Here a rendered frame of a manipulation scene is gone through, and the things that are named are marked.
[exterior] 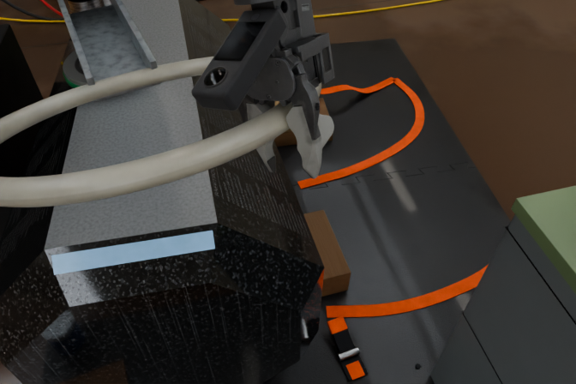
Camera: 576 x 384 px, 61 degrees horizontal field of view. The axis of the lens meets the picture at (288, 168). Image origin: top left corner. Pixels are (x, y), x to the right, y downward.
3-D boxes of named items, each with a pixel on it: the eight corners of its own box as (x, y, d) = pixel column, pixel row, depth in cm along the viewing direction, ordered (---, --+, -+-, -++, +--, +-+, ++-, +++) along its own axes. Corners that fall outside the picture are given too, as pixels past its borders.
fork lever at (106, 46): (30, -32, 129) (23, -51, 125) (104, -45, 135) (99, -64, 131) (73, 108, 84) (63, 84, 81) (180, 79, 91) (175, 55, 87)
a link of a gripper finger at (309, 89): (332, 133, 52) (303, 54, 49) (325, 139, 51) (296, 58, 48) (298, 139, 55) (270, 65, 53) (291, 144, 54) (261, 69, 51)
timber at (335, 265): (348, 290, 179) (351, 273, 170) (317, 298, 177) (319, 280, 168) (322, 227, 199) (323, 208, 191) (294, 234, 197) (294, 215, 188)
